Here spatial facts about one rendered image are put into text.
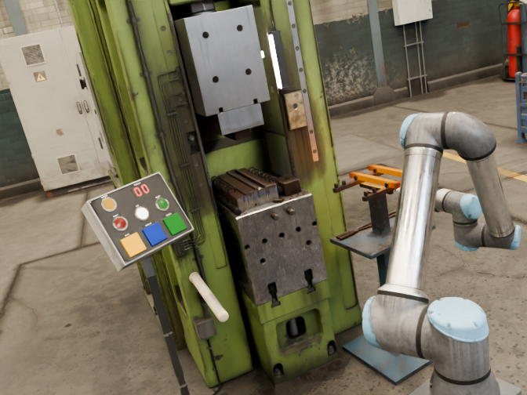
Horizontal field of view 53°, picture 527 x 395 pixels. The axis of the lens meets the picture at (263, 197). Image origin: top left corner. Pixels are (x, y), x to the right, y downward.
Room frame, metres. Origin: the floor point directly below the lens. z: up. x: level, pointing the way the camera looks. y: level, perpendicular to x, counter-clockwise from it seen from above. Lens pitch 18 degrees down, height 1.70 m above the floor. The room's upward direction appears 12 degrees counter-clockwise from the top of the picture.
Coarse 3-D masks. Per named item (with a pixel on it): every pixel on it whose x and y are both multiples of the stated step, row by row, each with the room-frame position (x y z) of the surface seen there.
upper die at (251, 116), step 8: (256, 104) 2.31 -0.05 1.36; (224, 112) 2.27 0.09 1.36; (232, 112) 2.28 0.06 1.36; (240, 112) 2.29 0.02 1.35; (248, 112) 2.30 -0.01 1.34; (256, 112) 2.31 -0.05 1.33; (200, 120) 2.55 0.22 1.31; (208, 120) 2.42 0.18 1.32; (216, 120) 2.28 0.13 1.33; (224, 120) 2.26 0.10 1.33; (232, 120) 2.27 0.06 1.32; (240, 120) 2.28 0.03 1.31; (248, 120) 2.30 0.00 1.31; (256, 120) 2.31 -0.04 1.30; (208, 128) 2.45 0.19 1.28; (216, 128) 2.31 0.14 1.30; (224, 128) 2.26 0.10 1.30; (232, 128) 2.27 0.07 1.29; (240, 128) 2.28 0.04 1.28; (248, 128) 2.29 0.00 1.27
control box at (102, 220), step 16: (160, 176) 2.12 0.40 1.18; (112, 192) 1.97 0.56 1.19; (128, 192) 2.00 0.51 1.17; (160, 192) 2.07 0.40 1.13; (96, 208) 1.90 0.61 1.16; (128, 208) 1.96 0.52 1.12; (144, 208) 1.98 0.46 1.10; (160, 208) 2.02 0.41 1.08; (176, 208) 2.06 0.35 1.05; (96, 224) 1.88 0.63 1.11; (112, 224) 1.88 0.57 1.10; (128, 224) 1.91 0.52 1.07; (144, 224) 1.94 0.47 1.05; (160, 224) 1.97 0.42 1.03; (112, 240) 1.84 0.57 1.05; (144, 240) 1.90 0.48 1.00; (176, 240) 2.02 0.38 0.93; (112, 256) 1.85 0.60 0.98; (128, 256) 1.83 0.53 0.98; (144, 256) 1.89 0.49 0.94
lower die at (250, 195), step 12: (216, 180) 2.62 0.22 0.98; (228, 180) 2.54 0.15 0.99; (240, 180) 2.48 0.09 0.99; (264, 180) 2.40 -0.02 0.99; (240, 192) 2.33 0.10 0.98; (252, 192) 2.28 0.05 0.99; (264, 192) 2.30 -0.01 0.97; (276, 192) 2.32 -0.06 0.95; (240, 204) 2.26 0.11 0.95; (252, 204) 2.28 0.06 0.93
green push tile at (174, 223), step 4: (176, 212) 2.04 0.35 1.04; (172, 216) 2.01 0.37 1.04; (176, 216) 2.02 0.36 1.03; (164, 220) 1.99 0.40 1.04; (168, 220) 1.99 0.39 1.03; (172, 220) 2.00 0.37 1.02; (176, 220) 2.01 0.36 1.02; (180, 220) 2.02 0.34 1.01; (168, 224) 1.98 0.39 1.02; (172, 224) 1.99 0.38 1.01; (176, 224) 2.00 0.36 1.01; (180, 224) 2.01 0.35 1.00; (184, 224) 2.02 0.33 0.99; (168, 228) 1.97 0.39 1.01; (172, 228) 1.98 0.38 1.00; (176, 228) 1.99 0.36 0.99; (180, 228) 2.00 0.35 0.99; (184, 228) 2.00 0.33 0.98; (172, 232) 1.97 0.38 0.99; (176, 232) 1.98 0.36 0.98
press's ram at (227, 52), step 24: (192, 24) 2.25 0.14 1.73; (216, 24) 2.28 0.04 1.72; (240, 24) 2.31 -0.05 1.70; (192, 48) 2.24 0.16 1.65; (216, 48) 2.27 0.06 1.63; (240, 48) 2.31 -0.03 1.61; (192, 72) 2.29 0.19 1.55; (216, 72) 2.27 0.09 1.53; (240, 72) 2.30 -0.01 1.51; (264, 72) 2.33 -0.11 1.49; (192, 96) 2.38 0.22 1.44; (216, 96) 2.26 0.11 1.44; (240, 96) 2.29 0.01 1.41; (264, 96) 2.33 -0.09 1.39
